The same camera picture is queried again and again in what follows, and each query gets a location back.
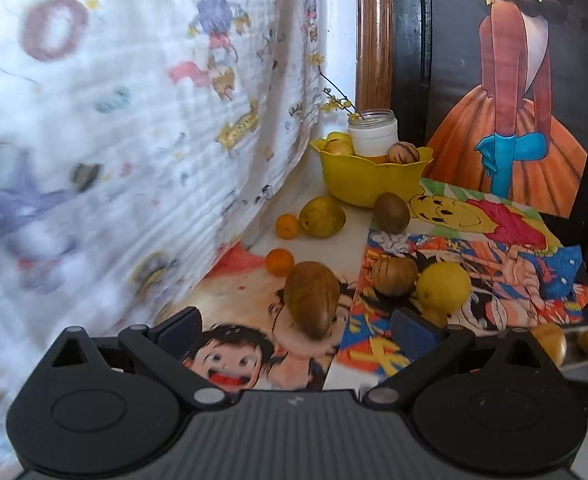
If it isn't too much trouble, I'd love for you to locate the white printed cloth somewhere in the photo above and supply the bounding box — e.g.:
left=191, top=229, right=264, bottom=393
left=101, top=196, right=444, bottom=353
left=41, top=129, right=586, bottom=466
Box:
left=0, top=0, right=359, bottom=480

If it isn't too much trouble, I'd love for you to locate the yellow flower twig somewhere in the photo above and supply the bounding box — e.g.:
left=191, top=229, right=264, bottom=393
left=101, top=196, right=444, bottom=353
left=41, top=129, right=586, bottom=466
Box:
left=308, top=52, right=365, bottom=122

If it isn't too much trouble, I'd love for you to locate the small orange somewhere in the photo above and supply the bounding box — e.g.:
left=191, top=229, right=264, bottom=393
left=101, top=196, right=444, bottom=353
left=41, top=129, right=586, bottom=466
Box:
left=265, top=249, right=295, bottom=277
left=276, top=214, right=301, bottom=239

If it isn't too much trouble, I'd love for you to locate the yellow plastic bowl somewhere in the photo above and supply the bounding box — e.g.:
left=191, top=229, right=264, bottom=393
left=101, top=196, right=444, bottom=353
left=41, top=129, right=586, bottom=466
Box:
left=310, top=137, right=435, bottom=209

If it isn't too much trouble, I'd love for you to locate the wall poster with orange dress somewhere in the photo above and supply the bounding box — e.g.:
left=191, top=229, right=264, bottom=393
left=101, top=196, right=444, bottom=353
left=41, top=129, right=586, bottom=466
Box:
left=424, top=0, right=588, bottom=220

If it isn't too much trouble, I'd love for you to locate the colourful comic collage picture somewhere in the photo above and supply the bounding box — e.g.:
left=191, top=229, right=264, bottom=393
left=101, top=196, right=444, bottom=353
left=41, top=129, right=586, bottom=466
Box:
left=336, top=227, right=588, bottom=378

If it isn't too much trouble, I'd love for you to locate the brown wooden post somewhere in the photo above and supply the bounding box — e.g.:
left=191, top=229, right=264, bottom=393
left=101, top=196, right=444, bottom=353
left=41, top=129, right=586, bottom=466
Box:
left=356, top=0, right=397, bottom=112

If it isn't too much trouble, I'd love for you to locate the yellow lemon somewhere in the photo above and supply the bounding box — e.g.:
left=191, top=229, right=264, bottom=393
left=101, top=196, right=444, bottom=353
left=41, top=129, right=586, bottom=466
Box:
left=416, top=262, right=473, bottom=317

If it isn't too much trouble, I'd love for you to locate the metal tray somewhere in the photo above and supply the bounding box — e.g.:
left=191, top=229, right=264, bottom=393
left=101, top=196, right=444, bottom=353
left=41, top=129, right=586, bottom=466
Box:
left=559, top=324, right=588, bottom=386

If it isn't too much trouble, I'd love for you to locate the yellow apple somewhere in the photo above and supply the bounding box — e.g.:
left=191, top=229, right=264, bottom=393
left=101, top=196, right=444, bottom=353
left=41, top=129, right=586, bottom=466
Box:
left=323, top=131, right=355, bottom=157

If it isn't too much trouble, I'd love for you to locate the yellow bear cartoon picture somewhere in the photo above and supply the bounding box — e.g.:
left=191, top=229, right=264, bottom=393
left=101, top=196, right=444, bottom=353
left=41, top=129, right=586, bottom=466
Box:
left=409, top=177, right=565, bottom=251

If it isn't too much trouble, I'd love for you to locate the large brown fruit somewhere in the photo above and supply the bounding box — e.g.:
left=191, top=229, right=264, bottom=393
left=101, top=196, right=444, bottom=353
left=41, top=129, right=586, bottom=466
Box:
left=284, top=261, right=342, bottom=341

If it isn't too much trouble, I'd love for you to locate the glass jar with white label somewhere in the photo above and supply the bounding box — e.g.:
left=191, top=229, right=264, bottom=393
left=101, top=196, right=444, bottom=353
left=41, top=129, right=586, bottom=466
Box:
left=348, top=109, right=399, bottom=158

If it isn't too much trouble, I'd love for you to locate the yellow brown fruit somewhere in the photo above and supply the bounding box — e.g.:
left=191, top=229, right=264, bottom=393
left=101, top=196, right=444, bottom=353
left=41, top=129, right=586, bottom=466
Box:
left=531, top=322, right=568, bottom=368

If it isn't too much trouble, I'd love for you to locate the yellow green pear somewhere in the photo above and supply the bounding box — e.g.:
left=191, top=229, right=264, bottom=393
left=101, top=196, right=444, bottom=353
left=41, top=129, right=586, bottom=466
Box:
left=300, top=196, right=347, bottom=238

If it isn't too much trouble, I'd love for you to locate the brown kiwi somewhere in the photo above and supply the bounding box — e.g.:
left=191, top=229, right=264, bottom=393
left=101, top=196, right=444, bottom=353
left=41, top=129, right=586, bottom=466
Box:
left=373, top=192, right=411, bottom=234

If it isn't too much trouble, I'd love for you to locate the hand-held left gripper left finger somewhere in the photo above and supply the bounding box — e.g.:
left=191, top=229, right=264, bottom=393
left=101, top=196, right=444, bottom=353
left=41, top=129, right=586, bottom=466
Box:
left=34, top=306, right=229, bottom=406

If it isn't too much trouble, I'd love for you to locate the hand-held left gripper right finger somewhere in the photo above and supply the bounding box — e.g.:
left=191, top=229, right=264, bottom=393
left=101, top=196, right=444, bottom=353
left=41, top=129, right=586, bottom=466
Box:
left=364, top=308, right=565, bottom=406

